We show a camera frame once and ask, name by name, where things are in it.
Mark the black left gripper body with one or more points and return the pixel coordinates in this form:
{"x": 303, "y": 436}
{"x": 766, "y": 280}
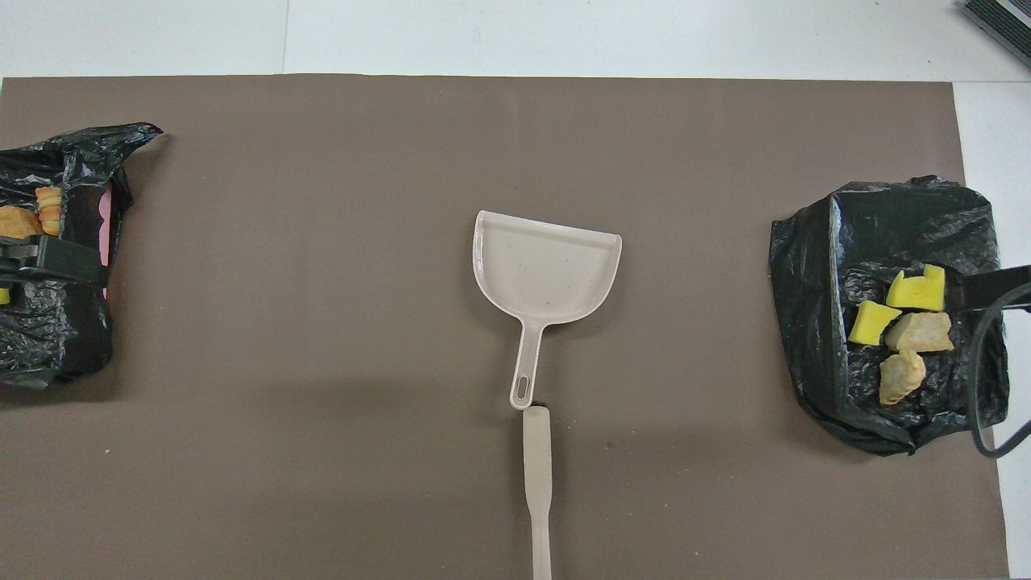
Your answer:
{"x": 16, "y": 259}

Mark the small beige sponge piece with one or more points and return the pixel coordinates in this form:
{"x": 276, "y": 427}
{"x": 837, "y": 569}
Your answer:
{"x": 18, "y": 222}

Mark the brown sponge piece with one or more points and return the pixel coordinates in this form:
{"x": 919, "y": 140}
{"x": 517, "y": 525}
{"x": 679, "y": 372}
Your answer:
{"x": 50, "y": 211}

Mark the beige plastic dustpan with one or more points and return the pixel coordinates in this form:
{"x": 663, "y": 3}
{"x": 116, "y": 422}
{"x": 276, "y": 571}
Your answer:
{"x": 544, "y": 270}

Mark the beige hand brush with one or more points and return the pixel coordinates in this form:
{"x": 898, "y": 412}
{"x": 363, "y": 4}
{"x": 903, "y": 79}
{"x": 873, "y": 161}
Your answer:
{"x": 536, "y": 459}

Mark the pink plastic bin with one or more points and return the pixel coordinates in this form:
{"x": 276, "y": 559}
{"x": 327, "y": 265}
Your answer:
{"x": 105, "y": 234}

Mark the loose black trash bag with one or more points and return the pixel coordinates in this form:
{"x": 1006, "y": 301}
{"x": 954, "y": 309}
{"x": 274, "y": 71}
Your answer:
{"x": 48, "y": 346}

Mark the taut black trash bag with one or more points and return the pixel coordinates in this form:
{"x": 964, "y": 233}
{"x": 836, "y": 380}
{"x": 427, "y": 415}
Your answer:
{"x": 813, "y": 266}

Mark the brown table mat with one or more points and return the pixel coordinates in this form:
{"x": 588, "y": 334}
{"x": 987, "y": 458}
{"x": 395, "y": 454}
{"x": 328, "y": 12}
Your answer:
{"x": 322, "y": 242}

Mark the grey ribbed device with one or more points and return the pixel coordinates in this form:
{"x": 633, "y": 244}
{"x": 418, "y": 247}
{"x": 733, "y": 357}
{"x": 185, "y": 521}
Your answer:
{"x": 1003, "y": 20}

